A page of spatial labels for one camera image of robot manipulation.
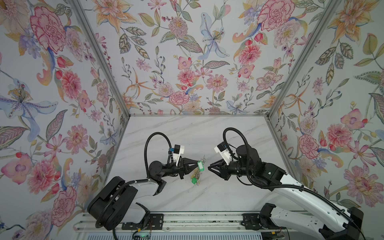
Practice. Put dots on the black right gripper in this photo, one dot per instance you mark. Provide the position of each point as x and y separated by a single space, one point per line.
222 171

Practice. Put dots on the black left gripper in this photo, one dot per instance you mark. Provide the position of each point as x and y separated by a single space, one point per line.
185 171

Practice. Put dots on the silver metal keyring with keys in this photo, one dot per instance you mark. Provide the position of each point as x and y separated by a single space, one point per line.
196 173

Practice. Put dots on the green plastic key tag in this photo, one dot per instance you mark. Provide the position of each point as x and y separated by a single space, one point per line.
194 180

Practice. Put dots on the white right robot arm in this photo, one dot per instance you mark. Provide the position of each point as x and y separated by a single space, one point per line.
324 220

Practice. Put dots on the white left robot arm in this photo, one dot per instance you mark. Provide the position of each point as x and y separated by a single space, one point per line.
117 202

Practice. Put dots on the pale mint plastic key tag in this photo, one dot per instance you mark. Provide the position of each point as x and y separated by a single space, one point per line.
201 166

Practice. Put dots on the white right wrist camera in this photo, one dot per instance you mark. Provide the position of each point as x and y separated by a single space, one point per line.
223 150

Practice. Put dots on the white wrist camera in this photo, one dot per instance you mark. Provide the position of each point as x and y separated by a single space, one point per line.
223 150
176 154

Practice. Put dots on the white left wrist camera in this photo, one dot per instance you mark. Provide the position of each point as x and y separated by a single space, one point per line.
176 154

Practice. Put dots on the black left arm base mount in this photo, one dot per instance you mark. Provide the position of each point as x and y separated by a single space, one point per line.
149 222

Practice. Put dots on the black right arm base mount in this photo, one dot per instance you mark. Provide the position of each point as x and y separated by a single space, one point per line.
257 222

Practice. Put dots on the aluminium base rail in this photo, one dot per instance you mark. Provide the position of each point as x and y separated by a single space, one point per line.
181 222

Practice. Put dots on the aluminium corner frame post right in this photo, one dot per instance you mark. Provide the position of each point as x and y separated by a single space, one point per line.
330 9

